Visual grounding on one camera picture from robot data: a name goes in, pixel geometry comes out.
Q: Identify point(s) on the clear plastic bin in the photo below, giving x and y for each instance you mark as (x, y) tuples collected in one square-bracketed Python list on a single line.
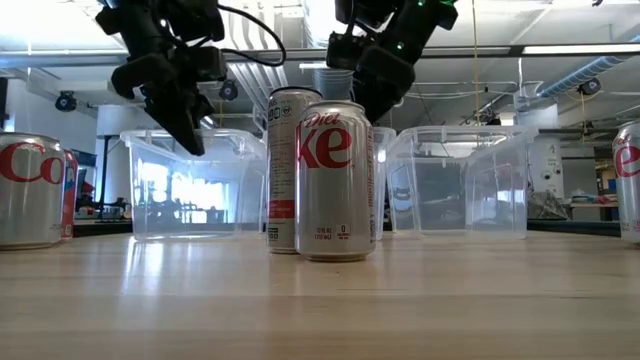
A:
[(382, 200), (165, 150), (475, 210)]

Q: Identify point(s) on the grey crumpled cover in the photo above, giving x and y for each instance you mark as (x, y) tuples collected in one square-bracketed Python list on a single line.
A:
[(547, 206)]

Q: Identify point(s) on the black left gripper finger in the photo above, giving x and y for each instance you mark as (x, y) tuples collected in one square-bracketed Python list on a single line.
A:
[(180, 125), (204, 109)]

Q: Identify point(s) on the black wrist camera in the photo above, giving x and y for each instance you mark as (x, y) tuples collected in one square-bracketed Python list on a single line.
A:
[(345, 51), (210, 64)]

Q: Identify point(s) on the red Fanta soda can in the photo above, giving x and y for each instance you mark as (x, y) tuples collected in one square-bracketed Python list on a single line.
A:
[(71, 195)]

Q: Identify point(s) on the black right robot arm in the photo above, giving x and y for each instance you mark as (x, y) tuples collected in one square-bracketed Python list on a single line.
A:
[(425, 20)]

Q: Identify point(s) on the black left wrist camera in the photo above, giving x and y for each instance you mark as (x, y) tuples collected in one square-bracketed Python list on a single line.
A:
[(210, 64)]

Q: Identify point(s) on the wooden workbench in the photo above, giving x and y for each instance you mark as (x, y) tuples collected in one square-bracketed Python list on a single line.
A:
[(595, 205)]

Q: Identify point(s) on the black aluminium table frame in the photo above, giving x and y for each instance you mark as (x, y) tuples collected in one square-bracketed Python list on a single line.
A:
[(575, 228)]

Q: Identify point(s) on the blue storage crate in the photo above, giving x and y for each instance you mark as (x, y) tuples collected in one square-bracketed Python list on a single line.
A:
[(89, 159)]

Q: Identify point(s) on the black thin stand pole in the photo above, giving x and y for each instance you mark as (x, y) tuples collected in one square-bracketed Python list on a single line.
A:
[(105, 175)]

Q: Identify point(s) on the silver Diet Coke can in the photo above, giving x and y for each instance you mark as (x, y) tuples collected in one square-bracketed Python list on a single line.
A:
[(30, 200), (335, 200), (629, 200)]

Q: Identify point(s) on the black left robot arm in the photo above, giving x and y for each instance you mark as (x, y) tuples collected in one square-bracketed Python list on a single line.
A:
[(150, 20)]

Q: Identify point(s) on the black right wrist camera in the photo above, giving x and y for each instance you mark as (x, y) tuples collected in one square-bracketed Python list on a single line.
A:
[(345, 51)]

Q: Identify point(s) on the white cylindrical device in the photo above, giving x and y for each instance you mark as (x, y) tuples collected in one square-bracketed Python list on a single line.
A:
[(547, 165)]

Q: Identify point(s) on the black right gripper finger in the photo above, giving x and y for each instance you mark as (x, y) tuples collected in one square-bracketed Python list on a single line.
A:
[(377, 102)]

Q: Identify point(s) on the black rig crossbeam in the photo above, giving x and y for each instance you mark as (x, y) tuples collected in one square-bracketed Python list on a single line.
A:
[(310, 52)]

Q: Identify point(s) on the black ceiling-mounted camera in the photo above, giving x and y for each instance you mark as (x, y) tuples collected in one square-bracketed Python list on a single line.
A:
[(589, 86), (65, 101), (228, 90)]

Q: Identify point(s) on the white tube light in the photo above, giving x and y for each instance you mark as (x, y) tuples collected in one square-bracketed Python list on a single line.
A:
[(312, 65)]

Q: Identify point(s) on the blue ribbed ceiling duct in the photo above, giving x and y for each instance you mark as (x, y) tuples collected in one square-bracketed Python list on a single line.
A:
[(582, 74)]

